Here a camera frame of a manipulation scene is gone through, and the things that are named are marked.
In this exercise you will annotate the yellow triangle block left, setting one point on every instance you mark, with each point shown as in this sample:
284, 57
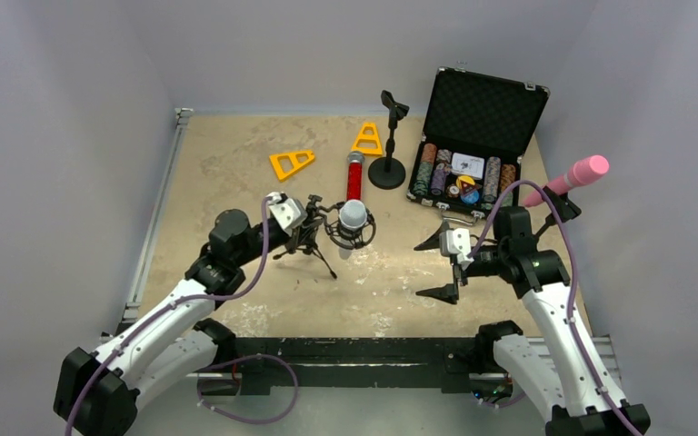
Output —
286, 165

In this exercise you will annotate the aluminium frame rail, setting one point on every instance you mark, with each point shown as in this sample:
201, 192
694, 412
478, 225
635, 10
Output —
135, 296

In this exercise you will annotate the white microphone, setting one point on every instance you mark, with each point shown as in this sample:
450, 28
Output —
352, 219

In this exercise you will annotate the yellow triangle block rear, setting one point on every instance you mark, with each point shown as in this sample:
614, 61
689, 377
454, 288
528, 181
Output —
368, 141

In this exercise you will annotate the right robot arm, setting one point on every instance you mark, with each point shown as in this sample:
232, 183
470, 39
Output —
573, 390

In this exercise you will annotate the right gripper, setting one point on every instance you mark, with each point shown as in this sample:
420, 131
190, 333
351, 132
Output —
458, 264

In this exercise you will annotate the red glitter microphone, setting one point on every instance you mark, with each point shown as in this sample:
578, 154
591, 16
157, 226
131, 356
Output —
355, 161

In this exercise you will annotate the white card deck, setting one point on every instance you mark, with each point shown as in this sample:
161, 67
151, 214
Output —
464, 164

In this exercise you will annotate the black poker chip case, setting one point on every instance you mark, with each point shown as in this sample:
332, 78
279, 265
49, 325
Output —
478, 115

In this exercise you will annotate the black round-base clip stand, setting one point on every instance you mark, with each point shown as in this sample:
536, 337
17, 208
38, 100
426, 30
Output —
563, 210

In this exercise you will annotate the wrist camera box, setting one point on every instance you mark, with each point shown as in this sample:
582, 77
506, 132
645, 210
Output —
456, 245
288, 212

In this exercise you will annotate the pink microphone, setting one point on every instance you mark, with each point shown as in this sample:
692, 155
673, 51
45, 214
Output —
582, 173

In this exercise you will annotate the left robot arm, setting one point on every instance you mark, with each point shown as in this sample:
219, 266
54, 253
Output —
102, 391

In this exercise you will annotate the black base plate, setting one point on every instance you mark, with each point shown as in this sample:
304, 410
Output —
450, 365

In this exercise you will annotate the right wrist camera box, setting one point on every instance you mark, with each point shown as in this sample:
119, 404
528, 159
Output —
456, 245

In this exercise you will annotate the yellow triangle block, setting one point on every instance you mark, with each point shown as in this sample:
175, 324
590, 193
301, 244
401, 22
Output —
286, 165
368, 141

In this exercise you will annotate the black tripod shock-mount stand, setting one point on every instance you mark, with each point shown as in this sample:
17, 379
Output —
325, 219

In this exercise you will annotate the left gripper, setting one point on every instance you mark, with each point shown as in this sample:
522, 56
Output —
308, 221

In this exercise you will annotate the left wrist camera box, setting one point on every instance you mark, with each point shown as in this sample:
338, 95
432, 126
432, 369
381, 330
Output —
288, 212

